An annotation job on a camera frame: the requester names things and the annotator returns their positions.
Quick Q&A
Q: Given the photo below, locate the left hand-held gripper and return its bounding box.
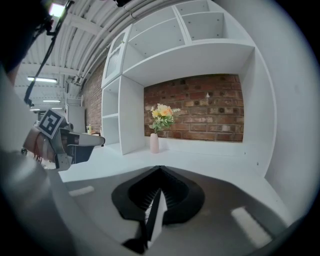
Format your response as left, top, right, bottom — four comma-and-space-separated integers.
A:
37, 108, 106, 172

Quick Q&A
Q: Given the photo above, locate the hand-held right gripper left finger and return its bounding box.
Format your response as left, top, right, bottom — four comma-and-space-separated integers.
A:
63, 165, 161, 256

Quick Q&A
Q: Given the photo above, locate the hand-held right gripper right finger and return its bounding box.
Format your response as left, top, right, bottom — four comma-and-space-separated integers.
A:
149, 165, 293, 256

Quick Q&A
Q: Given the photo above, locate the black framed tree picture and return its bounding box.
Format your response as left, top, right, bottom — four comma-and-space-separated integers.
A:
143, 187, 168, 249

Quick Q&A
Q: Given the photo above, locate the person's left forearm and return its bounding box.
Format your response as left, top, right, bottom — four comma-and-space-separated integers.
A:
22, 127, 56, 163

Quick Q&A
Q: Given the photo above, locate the white desk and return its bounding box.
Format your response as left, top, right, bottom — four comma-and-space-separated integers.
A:
58, 136, 293, 221

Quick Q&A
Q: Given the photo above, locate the grey metal cabinet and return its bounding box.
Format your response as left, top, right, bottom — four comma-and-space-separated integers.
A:
66, 104, 87, 135

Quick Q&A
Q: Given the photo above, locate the pink vase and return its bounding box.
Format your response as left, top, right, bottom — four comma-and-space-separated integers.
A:
149, 132, 160, 154

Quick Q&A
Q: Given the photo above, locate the yellow flower bouquet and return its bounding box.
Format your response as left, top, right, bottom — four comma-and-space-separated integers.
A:
149, 103, 181, 135

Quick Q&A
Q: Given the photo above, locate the ribbed glass cabinet door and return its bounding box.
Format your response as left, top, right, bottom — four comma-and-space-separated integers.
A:
103, 32, 126, 81

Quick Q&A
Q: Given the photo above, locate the white hutch shelf unit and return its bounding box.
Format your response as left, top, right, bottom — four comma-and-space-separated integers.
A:
101, 0, 278, 178

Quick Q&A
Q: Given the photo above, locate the black headset cable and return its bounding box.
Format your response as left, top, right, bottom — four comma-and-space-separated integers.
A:
23, 29, 60, 107

